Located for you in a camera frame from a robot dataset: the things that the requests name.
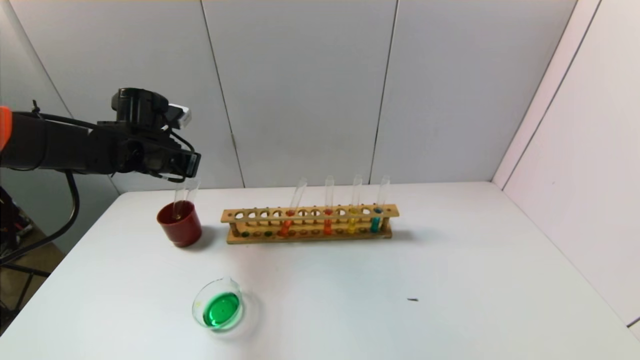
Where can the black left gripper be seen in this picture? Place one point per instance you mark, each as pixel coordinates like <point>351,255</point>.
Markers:
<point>190,162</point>

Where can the blue pigment test tube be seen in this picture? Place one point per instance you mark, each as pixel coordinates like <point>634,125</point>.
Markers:
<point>193,192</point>
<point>374,225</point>

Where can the yellow pigment test tube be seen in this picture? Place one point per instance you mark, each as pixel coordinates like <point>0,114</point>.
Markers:
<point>178,200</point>
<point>351,226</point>

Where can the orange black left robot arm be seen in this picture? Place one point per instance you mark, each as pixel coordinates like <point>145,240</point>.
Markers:
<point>50,145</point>

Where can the red pigment test tube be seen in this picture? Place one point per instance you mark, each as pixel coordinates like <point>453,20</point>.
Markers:
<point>285,229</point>
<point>327,226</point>

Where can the wooden test tube rack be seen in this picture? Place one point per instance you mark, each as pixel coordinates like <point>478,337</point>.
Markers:
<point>310,237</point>

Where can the clear glass beaker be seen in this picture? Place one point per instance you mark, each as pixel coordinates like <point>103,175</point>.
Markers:
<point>222,310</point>

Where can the dark red plastic cup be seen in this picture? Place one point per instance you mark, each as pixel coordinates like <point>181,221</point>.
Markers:
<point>182,230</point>

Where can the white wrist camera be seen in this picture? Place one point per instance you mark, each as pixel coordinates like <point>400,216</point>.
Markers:
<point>180,115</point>

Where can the black chassis frame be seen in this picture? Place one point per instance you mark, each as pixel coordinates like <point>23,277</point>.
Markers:
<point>12,250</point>

